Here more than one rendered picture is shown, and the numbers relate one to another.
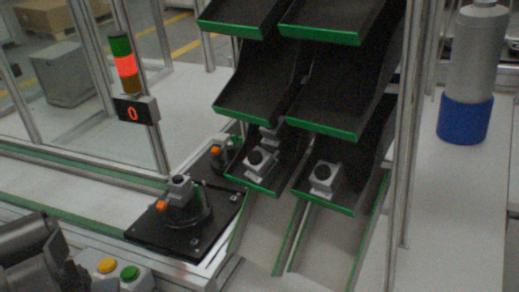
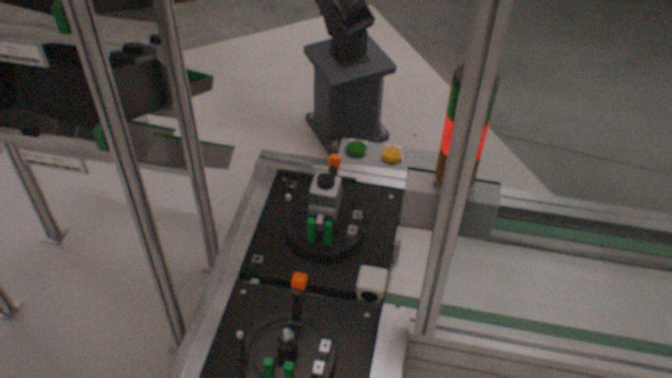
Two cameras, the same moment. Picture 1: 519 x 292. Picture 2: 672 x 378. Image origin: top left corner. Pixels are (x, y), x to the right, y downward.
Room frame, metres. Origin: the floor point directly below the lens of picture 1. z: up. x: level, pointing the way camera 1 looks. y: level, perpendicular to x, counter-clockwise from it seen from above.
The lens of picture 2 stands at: (1.58, -0.03, 1.84)
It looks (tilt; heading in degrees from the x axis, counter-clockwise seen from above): 47 degrees down; 160
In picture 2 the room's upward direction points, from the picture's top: 1 degrees clockwise
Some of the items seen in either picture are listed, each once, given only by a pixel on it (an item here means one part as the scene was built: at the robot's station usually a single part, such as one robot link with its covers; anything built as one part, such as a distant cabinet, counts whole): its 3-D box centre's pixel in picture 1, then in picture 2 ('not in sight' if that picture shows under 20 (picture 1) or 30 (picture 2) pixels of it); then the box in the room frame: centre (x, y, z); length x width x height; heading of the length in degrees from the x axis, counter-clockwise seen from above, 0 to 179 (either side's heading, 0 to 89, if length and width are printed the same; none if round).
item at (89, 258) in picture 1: (110, 275); (390, 167); (0.76, 0.39, 0.93); 0.21 x 0.07 x 0.06; 59
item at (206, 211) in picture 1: (186, 211); (325, 225); (0.90, 0.20, 0.98); 0.14 x 0.14 x 0.02
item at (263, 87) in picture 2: not in sight; (326, 140); (0.56, 0.32, 0.84); 0.90 x 0.70 x 0.03; 6
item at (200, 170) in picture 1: (230, 151); (287, 345); (1.12, 0.07, 1.01); 0.24 x 0.24 x 0.13; 59
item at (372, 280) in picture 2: not in sight; (371, 285); (1.03, 0.24, 0.97); 0.05 x 0.05 x 0.04; 59
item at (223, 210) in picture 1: (186, 216); (325, 232); (0.90, 0.20, 0.96); 0.24 x 0.24 x 0.02; 59
